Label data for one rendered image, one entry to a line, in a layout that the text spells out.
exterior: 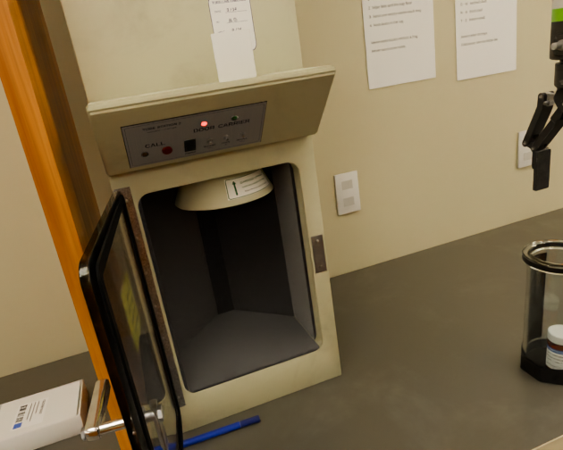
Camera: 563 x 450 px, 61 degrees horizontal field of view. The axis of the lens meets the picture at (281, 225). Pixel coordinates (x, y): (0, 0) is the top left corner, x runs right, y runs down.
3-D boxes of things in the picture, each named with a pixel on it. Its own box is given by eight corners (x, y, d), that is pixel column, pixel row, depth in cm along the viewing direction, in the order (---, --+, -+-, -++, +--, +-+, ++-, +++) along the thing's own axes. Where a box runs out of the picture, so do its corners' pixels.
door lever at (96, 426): (143, 382, 57) (138, 364, 56) (138, 437, 48) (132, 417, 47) (96, 395, 56) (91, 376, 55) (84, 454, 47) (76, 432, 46)
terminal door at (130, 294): (180, 415, 80) (119, 187, 67) (187, 600, 52) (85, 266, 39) (175, 417, 80) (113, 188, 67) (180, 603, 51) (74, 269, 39)
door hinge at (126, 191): (171, 410, 81) (111, 190, 69) (186, 404, 82) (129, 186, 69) (172, 415, 80) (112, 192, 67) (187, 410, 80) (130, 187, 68)
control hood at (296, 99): (105, 174, 68) (86, 103, 64) (312, 132, 77) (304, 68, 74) (105, 189, 57) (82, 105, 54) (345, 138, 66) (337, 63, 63)
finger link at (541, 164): (537, 152, 81) (533, 151, 82) (535, 191, 83) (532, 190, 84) (550, 148, 82) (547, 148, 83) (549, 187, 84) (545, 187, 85)
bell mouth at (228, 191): (169, 195, 90) (162, 168, 89) (256, 176, 95) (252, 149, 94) (183, 219, 74) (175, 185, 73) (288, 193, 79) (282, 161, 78)
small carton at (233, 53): (219, 81, 67) (211, 37, 65) (255, 76, 67) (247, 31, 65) (219, 82, 62) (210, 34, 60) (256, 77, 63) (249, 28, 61)
